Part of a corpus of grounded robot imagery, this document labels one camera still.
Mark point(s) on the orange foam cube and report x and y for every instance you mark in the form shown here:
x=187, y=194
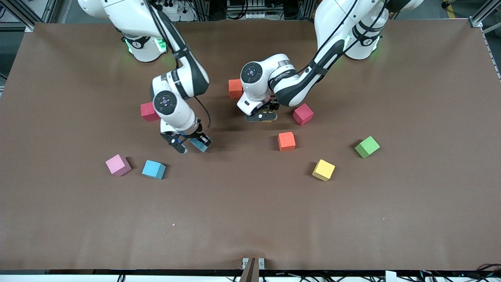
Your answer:
x=286, y=141
x=235, y=88

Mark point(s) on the pink foam cube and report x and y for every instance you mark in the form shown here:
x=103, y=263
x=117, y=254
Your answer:
x=117, y=165

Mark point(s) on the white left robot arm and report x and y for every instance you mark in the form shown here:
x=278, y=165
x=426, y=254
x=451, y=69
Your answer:
x=336, y=19

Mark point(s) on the narrow white power strip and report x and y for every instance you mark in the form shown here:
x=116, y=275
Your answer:
x=255, y=15

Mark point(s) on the bracket with brown post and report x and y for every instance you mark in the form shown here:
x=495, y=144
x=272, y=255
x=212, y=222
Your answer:
x=250, y=274

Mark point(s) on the brown table cover sheet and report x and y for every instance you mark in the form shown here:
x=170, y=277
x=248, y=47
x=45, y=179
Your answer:
x=250, y=203

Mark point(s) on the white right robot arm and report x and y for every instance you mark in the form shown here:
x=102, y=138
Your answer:
x=182, y=117

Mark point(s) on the yellow foam cube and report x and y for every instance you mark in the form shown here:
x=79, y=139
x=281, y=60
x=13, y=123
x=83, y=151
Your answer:
x=323, y=170
x=267, y=120

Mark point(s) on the white label tag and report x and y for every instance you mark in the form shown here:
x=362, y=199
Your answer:
x=390, y=276

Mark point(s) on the magenta red foam cube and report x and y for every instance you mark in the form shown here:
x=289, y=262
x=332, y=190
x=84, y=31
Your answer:
x=303, y=114

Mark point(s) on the green foam cube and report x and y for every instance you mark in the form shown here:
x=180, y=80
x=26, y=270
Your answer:
x=367, y=147

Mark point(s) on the blue foam cube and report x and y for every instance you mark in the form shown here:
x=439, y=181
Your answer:
x=199, y=147
x=153, y=169

